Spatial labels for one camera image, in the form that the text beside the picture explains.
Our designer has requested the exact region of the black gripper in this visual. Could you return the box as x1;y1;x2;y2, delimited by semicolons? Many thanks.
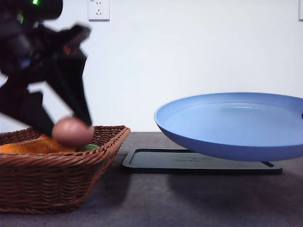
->
0;0;92;137

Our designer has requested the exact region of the brown egg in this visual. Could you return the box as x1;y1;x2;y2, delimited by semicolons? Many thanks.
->
52;117;94;148

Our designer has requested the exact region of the blue round plate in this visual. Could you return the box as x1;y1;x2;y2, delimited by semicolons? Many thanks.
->
154;92;303;162

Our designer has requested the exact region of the brown wicker basket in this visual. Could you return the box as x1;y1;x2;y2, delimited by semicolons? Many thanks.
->
0;126;131;214

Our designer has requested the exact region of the orange toy carrot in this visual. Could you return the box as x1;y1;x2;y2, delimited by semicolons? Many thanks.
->
39;134;49;139

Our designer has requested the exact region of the yellow toy corn cob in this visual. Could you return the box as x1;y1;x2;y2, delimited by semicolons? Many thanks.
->
0;138;76;154

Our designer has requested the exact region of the green toy vegetable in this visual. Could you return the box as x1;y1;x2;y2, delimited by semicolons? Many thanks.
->
84;144;99;151

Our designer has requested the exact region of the dark green rectangular tray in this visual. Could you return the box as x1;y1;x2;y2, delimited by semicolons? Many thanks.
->
122;148;283;175

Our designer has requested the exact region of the white wall power socket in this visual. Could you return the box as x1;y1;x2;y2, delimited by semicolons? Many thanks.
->
89;0;110;22

